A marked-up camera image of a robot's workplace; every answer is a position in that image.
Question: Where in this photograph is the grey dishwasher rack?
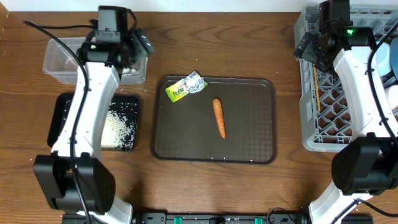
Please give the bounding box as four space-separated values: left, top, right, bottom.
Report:
298 6 397 152

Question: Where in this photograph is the white plastic cup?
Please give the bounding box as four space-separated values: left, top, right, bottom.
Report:
385 85 398 111

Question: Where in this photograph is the orange carrot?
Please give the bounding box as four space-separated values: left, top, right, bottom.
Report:
213 98 226 139

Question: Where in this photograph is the white tissue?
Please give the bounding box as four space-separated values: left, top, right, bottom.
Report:
122 68 137 75

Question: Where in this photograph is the dark blue plate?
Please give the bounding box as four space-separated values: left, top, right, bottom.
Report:
389 37 398 80

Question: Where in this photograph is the pile of rice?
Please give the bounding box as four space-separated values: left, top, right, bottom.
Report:
101 102 139 151

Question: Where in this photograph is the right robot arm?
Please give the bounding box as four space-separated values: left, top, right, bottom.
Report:
294 26 397 223

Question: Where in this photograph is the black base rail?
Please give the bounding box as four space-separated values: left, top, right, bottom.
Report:
62 212 374 224

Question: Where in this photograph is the wooden chopstick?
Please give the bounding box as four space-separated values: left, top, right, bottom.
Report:
313 64 321 112

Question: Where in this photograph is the light blue bowl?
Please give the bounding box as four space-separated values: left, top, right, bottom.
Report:
376 43 392 77

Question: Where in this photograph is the yellow silver snack wrapper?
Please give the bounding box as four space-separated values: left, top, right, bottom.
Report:
165 71 208 103

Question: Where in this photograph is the dark brown serving tray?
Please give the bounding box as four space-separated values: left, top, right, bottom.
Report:
150 75 278 165

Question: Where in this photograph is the black rectangular tray bin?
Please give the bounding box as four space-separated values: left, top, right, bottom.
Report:
47 93 139 151

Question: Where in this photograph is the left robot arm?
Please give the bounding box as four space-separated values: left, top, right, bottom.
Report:
34 28 154 223

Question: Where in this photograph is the clear plastic bin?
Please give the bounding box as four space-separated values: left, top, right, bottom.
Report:
43 39 148 85

